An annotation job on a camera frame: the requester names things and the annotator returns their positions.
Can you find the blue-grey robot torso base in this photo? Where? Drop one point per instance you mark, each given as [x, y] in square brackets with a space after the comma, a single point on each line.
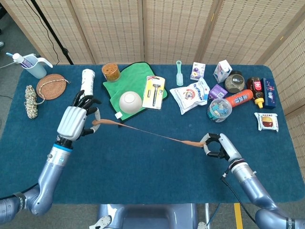
[143, 214]

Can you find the brown honey squeeze bottle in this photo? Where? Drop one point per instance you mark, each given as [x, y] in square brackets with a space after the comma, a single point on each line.
[256, 87]

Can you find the razor in blister pack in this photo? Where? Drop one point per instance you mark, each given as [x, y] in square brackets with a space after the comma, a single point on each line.
[153, 93]

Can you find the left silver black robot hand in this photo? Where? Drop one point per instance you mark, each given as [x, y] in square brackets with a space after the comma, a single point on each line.
[71, 121]

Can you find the clear jar of rubber bands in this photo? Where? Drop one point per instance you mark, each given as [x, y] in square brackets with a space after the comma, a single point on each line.
[110, 71]

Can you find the clear tub of binder clips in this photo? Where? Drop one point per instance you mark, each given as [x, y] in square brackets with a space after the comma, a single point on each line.
[219, 109]

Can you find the white packet with blue text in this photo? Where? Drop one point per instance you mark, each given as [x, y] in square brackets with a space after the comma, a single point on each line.
[201, 83]

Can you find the small purple box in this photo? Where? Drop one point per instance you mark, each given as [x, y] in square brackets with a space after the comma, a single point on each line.
[218, 91]

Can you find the round woven rattan coaster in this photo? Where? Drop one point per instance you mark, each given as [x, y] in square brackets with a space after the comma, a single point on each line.
[51, 87]

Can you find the green microfiber cloth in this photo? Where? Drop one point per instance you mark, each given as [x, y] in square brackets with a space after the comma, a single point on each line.
[133, 76]

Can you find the white and blue milk carton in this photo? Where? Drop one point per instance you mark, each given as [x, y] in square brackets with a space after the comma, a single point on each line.
[221, 71]

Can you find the packaged bun snack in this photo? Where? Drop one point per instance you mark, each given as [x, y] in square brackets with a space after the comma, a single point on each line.
[267, 121]

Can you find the orange-red cylindrical tube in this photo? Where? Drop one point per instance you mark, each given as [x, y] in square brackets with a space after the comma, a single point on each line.
[239, 98]

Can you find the cream ceramic bowl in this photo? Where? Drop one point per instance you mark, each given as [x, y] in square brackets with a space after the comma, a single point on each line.
[129, 102]

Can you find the black tripod stand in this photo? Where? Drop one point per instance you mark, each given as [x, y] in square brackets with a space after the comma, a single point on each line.
[51, 31]

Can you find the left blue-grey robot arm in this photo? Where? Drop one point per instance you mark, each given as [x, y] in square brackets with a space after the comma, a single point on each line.
[51, 171]

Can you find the white bottle with yellow cap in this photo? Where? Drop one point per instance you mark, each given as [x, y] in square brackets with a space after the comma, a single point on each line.
[87, 81]

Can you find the blue white toothbrush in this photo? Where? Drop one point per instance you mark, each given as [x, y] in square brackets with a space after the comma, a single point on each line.
[9, 54]

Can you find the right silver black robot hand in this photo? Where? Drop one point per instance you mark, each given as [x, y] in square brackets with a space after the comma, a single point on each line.
[230, 146]

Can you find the blue carpet table cover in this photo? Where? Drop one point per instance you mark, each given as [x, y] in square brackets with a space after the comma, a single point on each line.
[143, 171]

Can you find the white snack bag with logo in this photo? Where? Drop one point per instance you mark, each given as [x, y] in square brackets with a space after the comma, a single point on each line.
[188, 96]

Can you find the white plastic measuring jug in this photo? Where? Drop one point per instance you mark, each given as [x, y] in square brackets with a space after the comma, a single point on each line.
[35, 69]

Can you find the purple toothpaste tube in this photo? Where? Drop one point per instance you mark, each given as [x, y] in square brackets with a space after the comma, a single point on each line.
[27, 63]

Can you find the small purple-print card package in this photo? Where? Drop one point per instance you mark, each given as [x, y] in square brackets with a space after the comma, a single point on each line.
[197, 71]

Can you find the dark blue rectangular box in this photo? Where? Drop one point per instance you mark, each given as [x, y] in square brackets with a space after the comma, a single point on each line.
[269, 93]

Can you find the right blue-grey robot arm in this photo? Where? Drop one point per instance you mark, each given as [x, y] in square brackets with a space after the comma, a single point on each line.
[250, 183]

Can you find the round glass jar dark lid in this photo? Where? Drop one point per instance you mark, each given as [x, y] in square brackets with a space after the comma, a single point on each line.
[234, 82]

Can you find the light green plastic brush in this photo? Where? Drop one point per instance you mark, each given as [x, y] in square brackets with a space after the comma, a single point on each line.
[179, 78]

